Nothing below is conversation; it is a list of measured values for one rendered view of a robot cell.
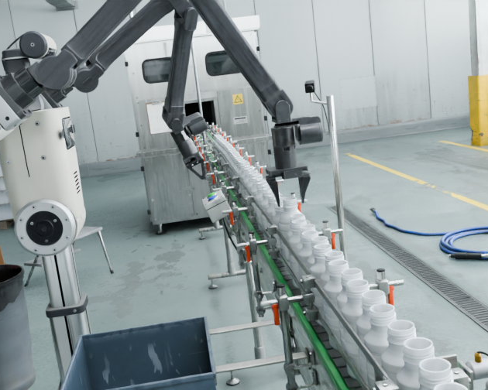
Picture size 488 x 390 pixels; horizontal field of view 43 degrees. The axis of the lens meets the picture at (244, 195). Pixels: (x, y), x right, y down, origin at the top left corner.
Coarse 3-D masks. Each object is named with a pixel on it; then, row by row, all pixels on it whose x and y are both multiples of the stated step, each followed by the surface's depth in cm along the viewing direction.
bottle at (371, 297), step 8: (368, 296) 98; (376, 296) 98; (384, 296) 96; (368, 304) 95; (368, 312) 95; (360, 320) 96; (368, 320) 95; (360, 328) 96; (368, 328) 95; (360, 336) 96; (360, 352) 97; (360, 360) 98; (360, 368) 98
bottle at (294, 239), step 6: (294, 222) 149; (300, 222) 149; (306, 222) 148; (294, 228) 147; (294, 234) 147; (288, 240) 149; (294, 240) 147; (294, 246) 147; (294, 258) 147; (294, 264) 148; (294, 270) 148; (294, 282) 149
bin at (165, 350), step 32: (192, 320) 152; (96, 352) 151; (128, 352) 152; (160, 352) 153; (192, 352) 154; (64, 384) 126; (96, 384) 152; (128, 384) 153; (160, 384) 122; (192, 384) 123
